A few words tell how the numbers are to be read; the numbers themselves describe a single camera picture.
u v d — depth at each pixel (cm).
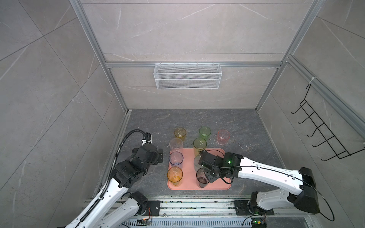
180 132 100
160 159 65
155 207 73
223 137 101
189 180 83
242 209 73
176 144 99
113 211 55
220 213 73
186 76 101
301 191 40
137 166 50
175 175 83
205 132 107
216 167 54
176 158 80
